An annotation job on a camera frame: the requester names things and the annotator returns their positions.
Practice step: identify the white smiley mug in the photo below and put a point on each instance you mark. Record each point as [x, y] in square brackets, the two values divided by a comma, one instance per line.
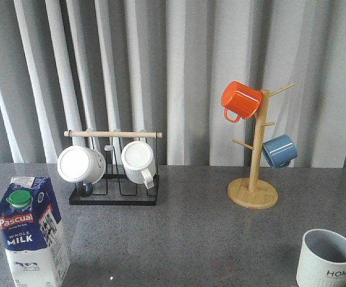
[81, 164]

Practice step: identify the grey pleated curtain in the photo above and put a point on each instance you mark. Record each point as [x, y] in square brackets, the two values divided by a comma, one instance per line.
[162, 66]

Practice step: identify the Pascual whole milk carton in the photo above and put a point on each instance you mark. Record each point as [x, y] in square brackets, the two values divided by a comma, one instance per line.
[33, 233]

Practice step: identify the white ribbed mug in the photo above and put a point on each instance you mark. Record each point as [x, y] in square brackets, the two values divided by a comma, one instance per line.
[139, 163]

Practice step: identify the black metal mug rack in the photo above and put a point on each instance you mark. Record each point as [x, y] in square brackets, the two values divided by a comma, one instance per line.
[115, 188]

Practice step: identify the orange enamel mug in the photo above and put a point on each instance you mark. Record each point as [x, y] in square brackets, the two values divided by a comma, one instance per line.
[240, 101]

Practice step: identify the blue enamel mug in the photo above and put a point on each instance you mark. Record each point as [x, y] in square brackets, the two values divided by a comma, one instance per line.
[279, 152]

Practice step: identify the wooden mug tree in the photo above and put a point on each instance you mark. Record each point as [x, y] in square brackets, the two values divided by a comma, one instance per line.
[252, 192]

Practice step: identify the white HOME mug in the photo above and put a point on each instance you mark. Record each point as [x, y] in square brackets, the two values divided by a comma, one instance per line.
[322, 261]

